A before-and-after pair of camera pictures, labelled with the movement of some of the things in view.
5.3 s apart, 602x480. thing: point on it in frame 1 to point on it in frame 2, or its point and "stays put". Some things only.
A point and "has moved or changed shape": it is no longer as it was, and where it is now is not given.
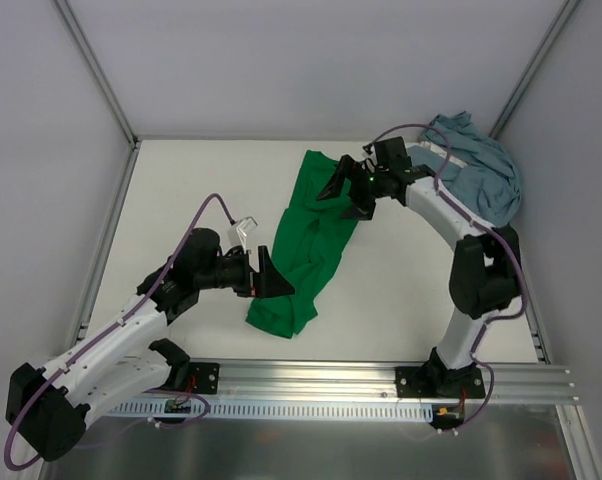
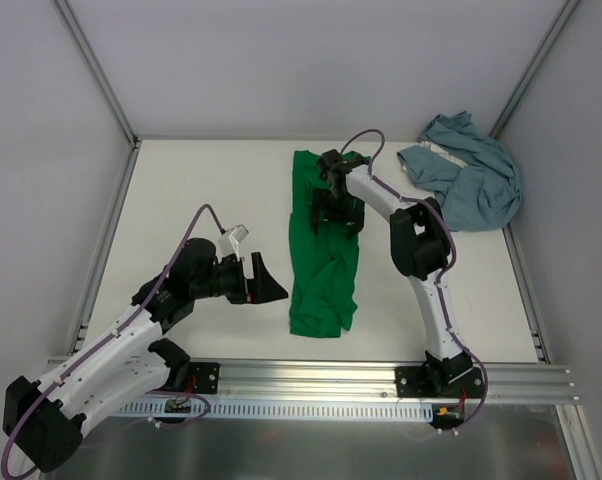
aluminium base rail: x=314 y=381 stays put
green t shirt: x=306 y=248 has moved or changed shape
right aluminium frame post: x=548 y=43 stays put
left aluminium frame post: x=81 y=38 stays put
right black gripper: x=360 y=185 to x=337 y=214
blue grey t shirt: x=487 y=188 stays put
